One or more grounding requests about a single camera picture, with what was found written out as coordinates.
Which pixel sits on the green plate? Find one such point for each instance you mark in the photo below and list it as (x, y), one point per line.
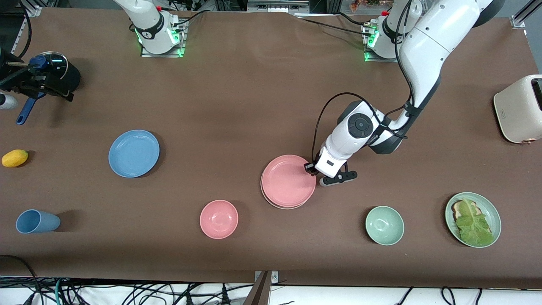
(491, 212)

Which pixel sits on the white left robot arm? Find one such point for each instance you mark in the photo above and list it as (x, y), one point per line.
(427, 46)

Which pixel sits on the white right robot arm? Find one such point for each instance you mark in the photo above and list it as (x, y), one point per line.
(148, 21)

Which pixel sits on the black pot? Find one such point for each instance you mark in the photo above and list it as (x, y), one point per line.
(70, 78)

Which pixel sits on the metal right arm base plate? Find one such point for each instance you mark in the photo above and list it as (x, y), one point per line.
(181, 40)

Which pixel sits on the glass lid with blue knob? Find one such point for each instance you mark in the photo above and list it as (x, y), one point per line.
(53, 63)

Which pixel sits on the pink shallow plate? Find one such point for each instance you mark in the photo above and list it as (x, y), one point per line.
(288, 180)

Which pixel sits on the cream toaster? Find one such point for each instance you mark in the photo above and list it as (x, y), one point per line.
(518, 110)

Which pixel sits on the yellow lemon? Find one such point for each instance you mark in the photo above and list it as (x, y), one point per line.
(15, 158)

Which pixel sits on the green lettuce leaf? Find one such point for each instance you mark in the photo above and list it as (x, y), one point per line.
(474, 228)

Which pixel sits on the aluminium frame bar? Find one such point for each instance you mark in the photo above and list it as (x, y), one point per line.
(277, 5)

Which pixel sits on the green bowl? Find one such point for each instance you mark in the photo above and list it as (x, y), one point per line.
(384, 225)

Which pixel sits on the beige shallow plate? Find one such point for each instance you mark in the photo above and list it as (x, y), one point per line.
(268, 201)

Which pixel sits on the toasted bread slice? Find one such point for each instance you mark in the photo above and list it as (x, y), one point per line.
(456, 208)

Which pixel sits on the blue cup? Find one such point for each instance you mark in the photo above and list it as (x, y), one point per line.
(38, 221)

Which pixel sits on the blue shallow plate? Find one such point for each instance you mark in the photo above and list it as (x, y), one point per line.
(133, 153)

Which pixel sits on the brown table cover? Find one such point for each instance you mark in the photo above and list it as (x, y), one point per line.
(254, 84)

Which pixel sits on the pink bowl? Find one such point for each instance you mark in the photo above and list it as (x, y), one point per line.
(219, 219)

